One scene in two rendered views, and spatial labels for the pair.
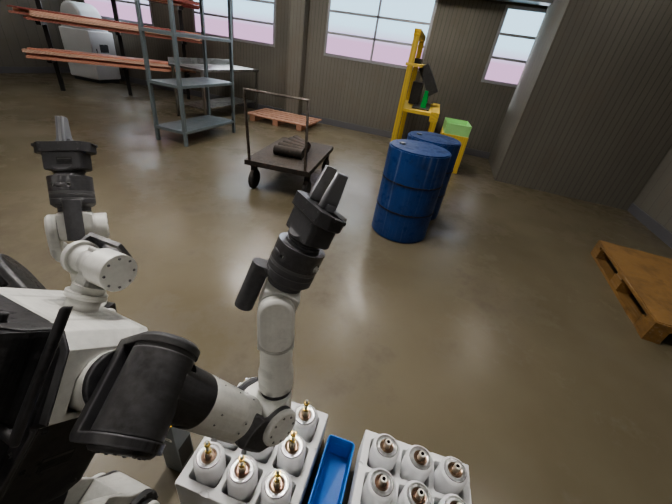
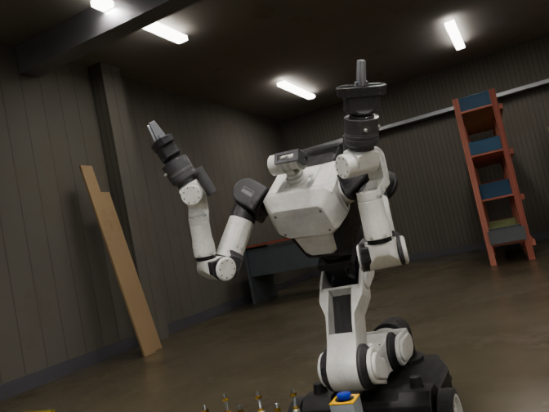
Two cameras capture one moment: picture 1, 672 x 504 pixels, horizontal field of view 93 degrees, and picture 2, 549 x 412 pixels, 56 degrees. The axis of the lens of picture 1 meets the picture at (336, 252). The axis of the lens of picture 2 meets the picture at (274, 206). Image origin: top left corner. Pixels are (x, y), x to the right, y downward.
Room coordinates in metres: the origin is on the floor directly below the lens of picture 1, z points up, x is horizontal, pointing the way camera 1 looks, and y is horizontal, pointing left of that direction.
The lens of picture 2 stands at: (2.02, 0.67, 0.77)
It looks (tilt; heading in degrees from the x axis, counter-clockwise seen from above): 4 degrees up; 192
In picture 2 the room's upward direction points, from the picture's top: 12 degrees counter-clockwise
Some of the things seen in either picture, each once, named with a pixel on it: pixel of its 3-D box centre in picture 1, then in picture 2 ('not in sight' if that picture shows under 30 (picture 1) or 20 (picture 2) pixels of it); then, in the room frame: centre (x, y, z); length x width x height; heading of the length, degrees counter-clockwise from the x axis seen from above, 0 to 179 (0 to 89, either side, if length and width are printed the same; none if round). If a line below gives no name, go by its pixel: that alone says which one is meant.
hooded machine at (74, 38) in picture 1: (89, 43); not in sight; (8.08, 6.20, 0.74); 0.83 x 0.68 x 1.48; 76
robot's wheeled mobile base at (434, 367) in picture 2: not in sight; (385, 373); (-0.06, 0.54, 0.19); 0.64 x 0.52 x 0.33; 166
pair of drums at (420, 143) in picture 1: (416, 182); not in sight; (3.06, -0.67, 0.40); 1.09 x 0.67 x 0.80; 172
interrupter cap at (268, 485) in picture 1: (276, 484); not in sight; (0.44, 0.07, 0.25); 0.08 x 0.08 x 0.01
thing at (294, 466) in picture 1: (290, 459); not in sight; (0.56, 0.04, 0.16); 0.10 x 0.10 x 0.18
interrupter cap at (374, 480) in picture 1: (381, 482); not in sight; (0.49, -0.26, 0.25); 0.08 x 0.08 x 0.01
